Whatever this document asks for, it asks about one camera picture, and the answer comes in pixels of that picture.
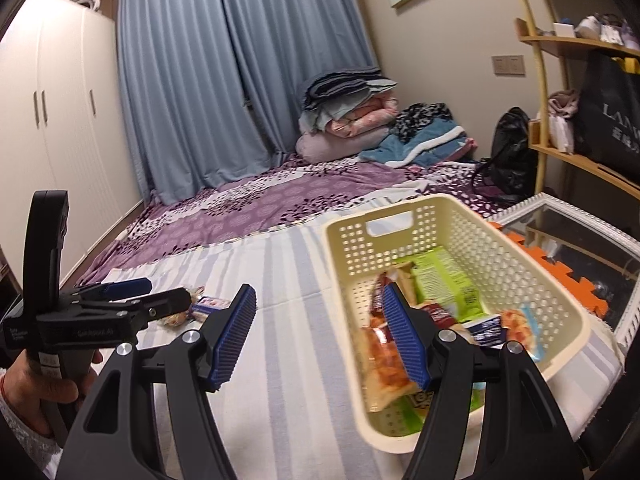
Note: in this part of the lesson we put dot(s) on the black backpack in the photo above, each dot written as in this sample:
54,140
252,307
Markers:
509,174

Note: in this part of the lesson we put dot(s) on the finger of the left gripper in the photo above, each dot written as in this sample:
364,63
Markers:
144,310
114,291

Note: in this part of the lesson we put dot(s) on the purple floral bed cover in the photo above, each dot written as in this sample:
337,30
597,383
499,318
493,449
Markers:
292,193

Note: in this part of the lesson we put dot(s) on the leopard print cloth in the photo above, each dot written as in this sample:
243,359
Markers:
417,116

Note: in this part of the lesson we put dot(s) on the folded quilt stack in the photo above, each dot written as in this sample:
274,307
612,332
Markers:
344,112

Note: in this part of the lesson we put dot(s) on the person's left hand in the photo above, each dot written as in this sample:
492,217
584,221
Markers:
24,391

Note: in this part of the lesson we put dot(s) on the orange foam puzzle mat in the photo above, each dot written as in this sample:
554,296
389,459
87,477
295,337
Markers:
583,290

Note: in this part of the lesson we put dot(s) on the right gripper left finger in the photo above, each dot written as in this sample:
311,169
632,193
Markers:
145,398

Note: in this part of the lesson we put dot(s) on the yellow sandwich biscuit pack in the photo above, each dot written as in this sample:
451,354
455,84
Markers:
441,317

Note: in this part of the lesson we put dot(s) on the small green cracker pack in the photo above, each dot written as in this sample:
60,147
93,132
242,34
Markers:
407,414

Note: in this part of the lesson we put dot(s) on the wall outlet plate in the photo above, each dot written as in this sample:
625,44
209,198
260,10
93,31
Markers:
508,65

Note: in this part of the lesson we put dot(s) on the black Lanwei shopping bag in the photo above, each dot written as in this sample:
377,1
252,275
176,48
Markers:
607,121

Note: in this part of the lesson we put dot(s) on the white wardrobe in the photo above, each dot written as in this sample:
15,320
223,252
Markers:
62,127

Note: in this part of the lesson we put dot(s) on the white sneakers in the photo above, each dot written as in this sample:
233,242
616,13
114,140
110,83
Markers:
607,28

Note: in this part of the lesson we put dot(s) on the cream perforated plastic basket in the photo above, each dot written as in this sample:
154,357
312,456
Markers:
474,279

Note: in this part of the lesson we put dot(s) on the red brown snack bag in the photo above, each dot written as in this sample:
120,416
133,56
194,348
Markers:
384,378

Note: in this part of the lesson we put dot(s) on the wooden shelf unit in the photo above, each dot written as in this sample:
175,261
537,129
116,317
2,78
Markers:
560,63

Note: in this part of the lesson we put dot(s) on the light blue bread bag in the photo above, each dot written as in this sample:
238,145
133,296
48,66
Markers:
517,324

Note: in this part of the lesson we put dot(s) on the pink cloth on shelf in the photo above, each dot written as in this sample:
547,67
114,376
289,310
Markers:
563,103

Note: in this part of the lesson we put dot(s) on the blue white blanket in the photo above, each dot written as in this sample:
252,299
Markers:
434,143

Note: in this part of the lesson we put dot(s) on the blue cracker pack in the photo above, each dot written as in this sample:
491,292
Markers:
205,306

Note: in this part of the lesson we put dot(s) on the clear cookie bag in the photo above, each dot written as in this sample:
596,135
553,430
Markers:
189,315

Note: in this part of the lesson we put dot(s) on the large green snack bag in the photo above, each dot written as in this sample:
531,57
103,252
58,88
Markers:
440,280

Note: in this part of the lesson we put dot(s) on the blue curtain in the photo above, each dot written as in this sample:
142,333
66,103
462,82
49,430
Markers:
212,89

